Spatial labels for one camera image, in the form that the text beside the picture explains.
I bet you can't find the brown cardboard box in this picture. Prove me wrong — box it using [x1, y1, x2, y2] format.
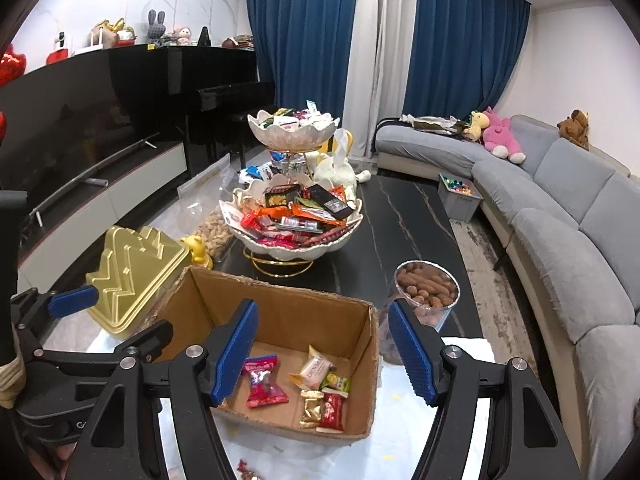
[150, 266, 381, 443]

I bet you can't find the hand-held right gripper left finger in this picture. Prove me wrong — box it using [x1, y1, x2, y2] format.
[75, 298, 260, 480]

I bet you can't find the pink-red snack packet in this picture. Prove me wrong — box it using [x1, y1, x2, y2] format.
[241, 354, 290, 408]

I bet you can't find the brown plush toy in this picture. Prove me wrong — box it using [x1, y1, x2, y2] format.
[557, 109, 591, 150]

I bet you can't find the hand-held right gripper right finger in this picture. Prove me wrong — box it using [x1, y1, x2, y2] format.
[387, 299, 583, 480]

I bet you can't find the gold candy packet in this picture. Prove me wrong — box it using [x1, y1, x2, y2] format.
[299, 389, 325, 428]

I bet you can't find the clear jar of nuts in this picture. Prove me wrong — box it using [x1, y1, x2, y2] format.
[380, 261, 460, 361]

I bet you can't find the white sheer curtain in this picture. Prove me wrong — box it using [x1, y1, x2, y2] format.
[342, 0, 421, 166]

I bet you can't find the pile of cloth and papers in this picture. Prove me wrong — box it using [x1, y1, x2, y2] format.
[400, 114, 471, 135]

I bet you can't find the bag of pistachios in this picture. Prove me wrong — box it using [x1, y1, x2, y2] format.
[192, 210, 236, 261]

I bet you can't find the grey rabbit plush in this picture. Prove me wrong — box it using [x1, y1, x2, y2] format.
[146, 9, 168, 43]

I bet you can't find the candy jar with gold lid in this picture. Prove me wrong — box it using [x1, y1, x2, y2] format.
[85, 226, 193, 338]

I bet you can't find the white plush toy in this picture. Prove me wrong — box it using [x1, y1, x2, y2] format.
[307, 130, 372, 188]

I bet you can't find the grey television cabinet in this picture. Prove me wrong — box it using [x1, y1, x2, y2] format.
[17, 140, 191, 296]

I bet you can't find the red candy packet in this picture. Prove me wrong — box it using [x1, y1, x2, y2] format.
[316, 392, 347, 433]

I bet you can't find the small yellow toy figure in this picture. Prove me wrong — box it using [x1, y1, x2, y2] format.
[180, 234, 213, 271]

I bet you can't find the pale pink snack packet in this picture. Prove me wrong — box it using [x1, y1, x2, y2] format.
[289, 345, 333, 391]

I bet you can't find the white camera on red base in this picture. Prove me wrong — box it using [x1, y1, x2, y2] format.
[46, 31, 72, 66]

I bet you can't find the blue curtain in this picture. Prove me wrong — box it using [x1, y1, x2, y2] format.
[402, 0, 531, 126]
[244, 0, 363, 121]

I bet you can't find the white router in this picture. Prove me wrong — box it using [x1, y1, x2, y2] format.
[72, 30, 108, 56]

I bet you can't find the yellow plush toy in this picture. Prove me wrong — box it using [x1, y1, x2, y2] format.
[462, 111, 488, 142]

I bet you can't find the grey storage bin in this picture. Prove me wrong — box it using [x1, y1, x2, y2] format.
[437, 173, 483, 222]

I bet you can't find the patterned floor rug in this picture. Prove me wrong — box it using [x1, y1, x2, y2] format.
[450, 210, 543, 376]

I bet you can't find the gold and red gift box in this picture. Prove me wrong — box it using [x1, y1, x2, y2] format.
[90, 19, 138, 50]

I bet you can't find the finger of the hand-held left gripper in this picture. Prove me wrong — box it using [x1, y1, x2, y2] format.
[27, 319, 174, 376]
[10, 285, 99, 328]

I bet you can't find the small green snack packet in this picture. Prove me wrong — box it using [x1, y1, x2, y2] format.
[320, 372, 351, 395]

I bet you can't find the pink plush toy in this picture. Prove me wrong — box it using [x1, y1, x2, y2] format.
[482, 106, 527, 163]

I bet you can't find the black upright piano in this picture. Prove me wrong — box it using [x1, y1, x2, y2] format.
[160, 45, 276, 176]

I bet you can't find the tiered shell snack bowl stand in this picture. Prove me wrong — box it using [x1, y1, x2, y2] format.
[219, 101, 364, 276]

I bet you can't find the grey corner sofa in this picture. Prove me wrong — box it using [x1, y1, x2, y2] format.
[375, 112, 640, 480]

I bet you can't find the pale speckled tablecloth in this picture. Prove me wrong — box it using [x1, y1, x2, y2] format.
[150, 337, 496, 480]

